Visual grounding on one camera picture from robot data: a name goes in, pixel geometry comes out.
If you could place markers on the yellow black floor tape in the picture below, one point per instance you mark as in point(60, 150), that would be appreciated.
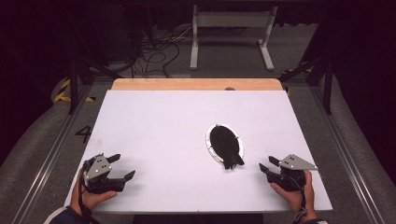
point(62, 91)

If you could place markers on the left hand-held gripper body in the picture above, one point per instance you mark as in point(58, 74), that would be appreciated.
point(99, 175)

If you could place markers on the person's left hand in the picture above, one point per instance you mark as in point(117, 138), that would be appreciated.
point(91, 199)

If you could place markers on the black cloth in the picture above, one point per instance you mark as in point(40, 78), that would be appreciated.
point(225, 144)

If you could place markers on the black metal stand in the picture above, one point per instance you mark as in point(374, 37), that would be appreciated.
point(327, 90)
point(73, 87)

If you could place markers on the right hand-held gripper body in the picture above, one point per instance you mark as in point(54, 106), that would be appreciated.
point(289, 174)

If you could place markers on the white oval plate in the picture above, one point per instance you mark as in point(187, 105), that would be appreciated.
point(209, 146)

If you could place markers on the white metal stand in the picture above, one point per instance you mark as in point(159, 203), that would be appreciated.
point(232, 20)

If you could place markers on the person's right hand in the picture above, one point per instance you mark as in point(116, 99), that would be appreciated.
point(295, 197)

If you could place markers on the aluminium floor rail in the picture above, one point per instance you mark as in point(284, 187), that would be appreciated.
point(348, 161)
point(46, 161)

